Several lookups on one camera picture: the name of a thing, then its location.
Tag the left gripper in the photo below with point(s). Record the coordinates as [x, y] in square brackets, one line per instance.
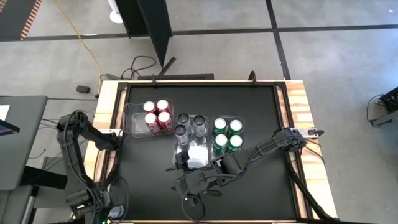
[90, 202]

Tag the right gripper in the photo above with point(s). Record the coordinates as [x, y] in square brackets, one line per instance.
[200, 182]

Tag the red Coca-Cola can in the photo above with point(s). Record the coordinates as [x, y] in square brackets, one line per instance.
[149, 106]
[162, 105]
[151, 119]
[164, 118]

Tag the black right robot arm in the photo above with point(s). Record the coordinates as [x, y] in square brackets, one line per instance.
[231, 163]

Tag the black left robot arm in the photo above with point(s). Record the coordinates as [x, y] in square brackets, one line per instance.
[70, 146]

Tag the clear plastic bin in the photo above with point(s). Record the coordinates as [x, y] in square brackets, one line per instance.
[200, 155]
[133, 124]
[228, 137]

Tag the grey desk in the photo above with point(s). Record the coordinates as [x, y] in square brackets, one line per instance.
[21, 146]

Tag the black table clamp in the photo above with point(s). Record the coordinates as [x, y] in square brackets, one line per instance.
[153, 79]
[253, 77]

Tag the dark tablet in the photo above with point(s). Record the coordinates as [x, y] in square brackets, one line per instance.
[7, 128]

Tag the black power adapter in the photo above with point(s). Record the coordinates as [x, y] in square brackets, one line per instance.
[83, 89]

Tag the white paper sheet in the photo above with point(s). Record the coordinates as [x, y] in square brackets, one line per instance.
[3, 112]

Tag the black standing panel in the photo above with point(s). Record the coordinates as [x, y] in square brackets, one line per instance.
[149, 25]

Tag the white pole base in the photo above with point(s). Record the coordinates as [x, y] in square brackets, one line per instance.
[115, 17]

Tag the black mat orange edge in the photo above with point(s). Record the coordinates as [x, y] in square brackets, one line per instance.
[12, 18]

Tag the black equipment stand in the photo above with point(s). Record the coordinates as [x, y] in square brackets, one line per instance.
[390, 102]

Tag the black frame strut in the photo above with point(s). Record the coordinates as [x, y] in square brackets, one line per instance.
[306, 193]

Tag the silver metal bracket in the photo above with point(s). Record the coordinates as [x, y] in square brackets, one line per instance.
[311, 132]

